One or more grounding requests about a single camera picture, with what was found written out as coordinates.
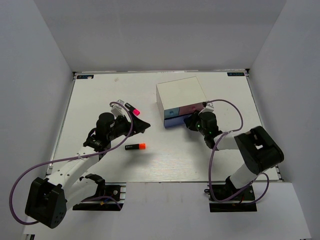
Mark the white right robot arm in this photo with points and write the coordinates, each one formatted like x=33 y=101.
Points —
x=257 y=148

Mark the orange highlighter marker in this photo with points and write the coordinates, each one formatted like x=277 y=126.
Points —
x=137 y=146

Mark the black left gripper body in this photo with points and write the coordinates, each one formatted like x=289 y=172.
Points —
x=122 y=127

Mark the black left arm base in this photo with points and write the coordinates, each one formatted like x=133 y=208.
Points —
x=110 y=198

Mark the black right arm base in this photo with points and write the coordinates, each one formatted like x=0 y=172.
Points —
x=242 y=203

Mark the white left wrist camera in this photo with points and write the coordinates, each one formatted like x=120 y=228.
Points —
x=116 y=109

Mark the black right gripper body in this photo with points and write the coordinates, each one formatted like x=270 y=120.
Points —
x=203 y=131

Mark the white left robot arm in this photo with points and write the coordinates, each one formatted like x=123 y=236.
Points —
x=50 y=198

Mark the white pastel drawer box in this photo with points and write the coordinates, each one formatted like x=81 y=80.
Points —
x=178 y=99

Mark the left corner logo sticker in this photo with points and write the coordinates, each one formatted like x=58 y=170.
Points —
x=84 y=77

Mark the right corner logo sticker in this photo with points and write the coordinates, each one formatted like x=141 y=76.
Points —
x=236 y=74

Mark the corner logo sticker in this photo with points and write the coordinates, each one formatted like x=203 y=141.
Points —
x=84 y=77
x=236 y=74

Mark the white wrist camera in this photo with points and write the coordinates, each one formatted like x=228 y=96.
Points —
x=116 y=109
x=208 y=107

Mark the pink highlighter marker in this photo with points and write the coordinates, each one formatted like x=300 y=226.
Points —
x=132 y=109

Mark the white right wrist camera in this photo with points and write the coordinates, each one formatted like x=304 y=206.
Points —
x=208 y=107

